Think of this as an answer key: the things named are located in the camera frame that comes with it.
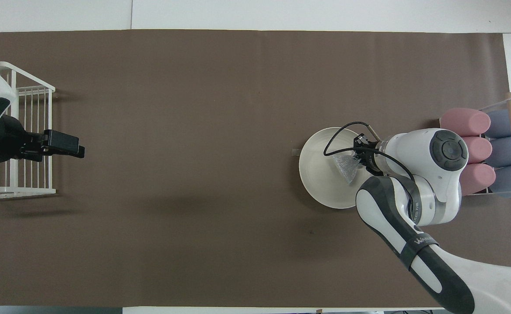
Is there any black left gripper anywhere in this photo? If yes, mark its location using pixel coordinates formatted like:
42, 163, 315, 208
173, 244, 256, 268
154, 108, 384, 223
0, 114, 85, 163

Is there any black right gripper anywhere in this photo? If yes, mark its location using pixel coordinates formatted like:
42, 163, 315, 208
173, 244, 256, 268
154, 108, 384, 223
352, 134, 389, 175

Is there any clear plastic bag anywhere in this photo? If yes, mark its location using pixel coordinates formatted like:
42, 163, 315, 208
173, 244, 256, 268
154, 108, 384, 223
331, 154, 363, 184

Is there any cream round plate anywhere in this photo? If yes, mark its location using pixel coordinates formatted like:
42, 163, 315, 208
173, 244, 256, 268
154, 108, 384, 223
299, 127, 385, 209

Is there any pink plastic cup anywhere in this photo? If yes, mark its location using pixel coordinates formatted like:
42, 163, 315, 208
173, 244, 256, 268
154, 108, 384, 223
459, 164, 497, 196
439, 108, 492, 137
460, 137, 493, 166

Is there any brown table mat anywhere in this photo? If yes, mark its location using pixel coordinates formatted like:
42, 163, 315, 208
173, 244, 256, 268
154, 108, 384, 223
0, 30, 511, 308

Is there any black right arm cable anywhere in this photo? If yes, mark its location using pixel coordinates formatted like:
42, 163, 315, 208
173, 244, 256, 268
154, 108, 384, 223
323, 121, 416, 184

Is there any white wire dish rack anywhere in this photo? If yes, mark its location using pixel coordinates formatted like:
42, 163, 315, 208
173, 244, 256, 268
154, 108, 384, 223
0, 61, 56, 199

